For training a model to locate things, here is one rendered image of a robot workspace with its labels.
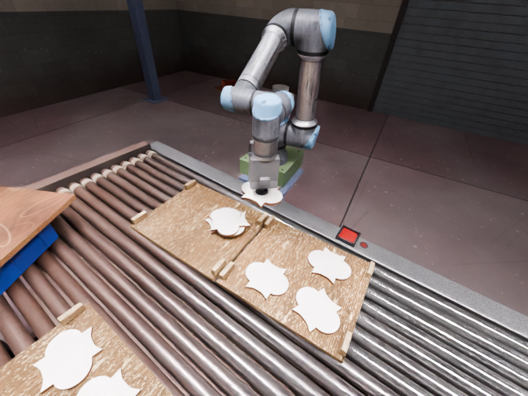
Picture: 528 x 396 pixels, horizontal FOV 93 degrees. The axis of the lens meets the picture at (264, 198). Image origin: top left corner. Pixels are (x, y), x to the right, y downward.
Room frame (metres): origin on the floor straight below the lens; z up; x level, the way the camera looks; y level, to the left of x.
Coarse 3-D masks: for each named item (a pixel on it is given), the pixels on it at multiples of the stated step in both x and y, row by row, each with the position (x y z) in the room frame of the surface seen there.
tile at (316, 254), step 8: (312, 256) 0.55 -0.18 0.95; (320, 256) 0.55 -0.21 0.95; (328, 256) 0.55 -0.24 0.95; (336, 256) 0.56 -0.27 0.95; (344, 256) 0.56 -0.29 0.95; (312, 264) 0.52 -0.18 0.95; (320, 264) 0.52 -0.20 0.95; (328, 264) 0.52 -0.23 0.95; (336, 264) 0.52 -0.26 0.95; (344, 264) 0.53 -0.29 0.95; (312, 272) 0.49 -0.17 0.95; (320, 272) 0.49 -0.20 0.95; (328, 272) 0.49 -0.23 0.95; (336, 272) 0.49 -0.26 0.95; (344, 272) 0.49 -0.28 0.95; (328, 280) 0.46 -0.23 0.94
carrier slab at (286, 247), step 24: (264, 240) 0.61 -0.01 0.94; (288, 240) 0.62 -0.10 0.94; (312, 240) 0.63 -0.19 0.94; (240, 264) 0.50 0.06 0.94; (288, 264) 0.52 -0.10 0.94; (360, 264) 0.54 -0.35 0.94; (240, 288) 0.41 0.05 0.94; (288, 288) 0.43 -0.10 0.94; (336, 288) 0.44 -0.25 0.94; (360, 288) 0.44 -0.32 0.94; (264, 312) 0.35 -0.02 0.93; (288, 312) 0.35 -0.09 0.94; (312, 336) 0.29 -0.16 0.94; (336, 336) 0.29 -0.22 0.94; (336, 360) 0.24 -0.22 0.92
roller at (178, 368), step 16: (64, 256) 0.50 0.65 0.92; (80, 272) 0.44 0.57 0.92; (96, 288) 0.39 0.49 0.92; (112, 304) 0.35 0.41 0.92; (128, 320) 0.31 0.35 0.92; (144, 320) 0.31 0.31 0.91; (144, 336) 0.27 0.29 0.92; (160, 336) 0.27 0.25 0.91; (160, 352) 0.23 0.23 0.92; (176, 352) 0.24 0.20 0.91; (176, 368) 0.20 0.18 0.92; (192, 368) 0.20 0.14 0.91; (192, 384) 0.17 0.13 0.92; (208, 384) 0.17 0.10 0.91
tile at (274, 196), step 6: (246, 186) 0.68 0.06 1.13; (246, 192) 0.64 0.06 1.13; (252, 192) 0.65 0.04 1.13; (270, 192) 0.65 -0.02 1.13; (276, 192) 0.65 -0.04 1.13; (246, 198) 0.62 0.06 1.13; (252, 198) 0.62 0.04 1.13; (258, 198) 0.62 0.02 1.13; (264, 198) 0.62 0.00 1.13; (270, 198) 0.62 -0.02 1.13; (276, 198) 0.63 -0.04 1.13; (258, 204) 0.59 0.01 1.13; (264, 204) 0.60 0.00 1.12; (270, 204) 0.60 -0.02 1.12; (276, 204) 0.60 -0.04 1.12
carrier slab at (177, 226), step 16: (192, 192) 0.86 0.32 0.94; (208, 192) 0.87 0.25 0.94; (160, 208) 0.74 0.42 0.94; (176, 208) 0.75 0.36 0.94; (192, 208) 0.76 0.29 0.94; (208, 208) 0.77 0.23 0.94; (240, 208) 0.78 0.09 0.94; (144, 224) 0.65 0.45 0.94; (160, 224) 0.66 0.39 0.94; (176, 224) 0.66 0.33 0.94; (192, 224) 0.67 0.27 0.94; (208, 224) 0.68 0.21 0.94; (256, 224) 0.69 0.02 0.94; (160, 240) 0.58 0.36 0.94; (176, 240) 0.58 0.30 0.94; (192, 240) 0.59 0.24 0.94; (208, 240) 0.59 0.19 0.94; (224, 240) 0.60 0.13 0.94; (240, 240) 0.60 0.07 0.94; (176, 256) 0.52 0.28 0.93; (192, 256) 0.52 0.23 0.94; (208, 256) 0.52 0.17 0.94; (224, 256) 0.53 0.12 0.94; (208, 272) 0.46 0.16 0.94
